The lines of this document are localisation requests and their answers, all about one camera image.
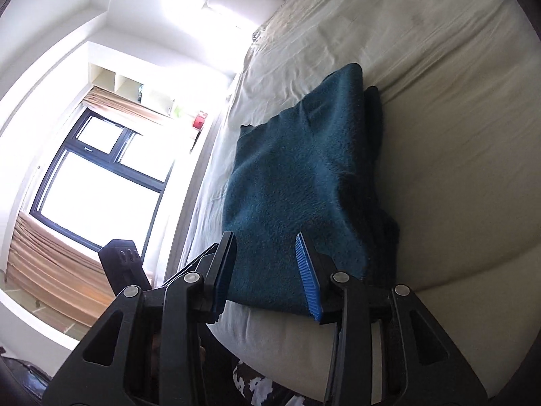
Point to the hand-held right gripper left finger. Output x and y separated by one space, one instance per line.
220 270

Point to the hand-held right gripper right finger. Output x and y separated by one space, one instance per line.
307 281

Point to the dark teal knit sweater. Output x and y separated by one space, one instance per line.
287 177

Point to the black framed window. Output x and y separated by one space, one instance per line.
101 186

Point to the black and white patterned pants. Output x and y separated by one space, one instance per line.
266 385

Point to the red container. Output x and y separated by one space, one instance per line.
200 120

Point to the green container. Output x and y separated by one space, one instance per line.
178 111

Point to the bed with beige sheet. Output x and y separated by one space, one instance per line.
443 114

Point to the white wall shelf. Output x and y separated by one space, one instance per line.
126 82

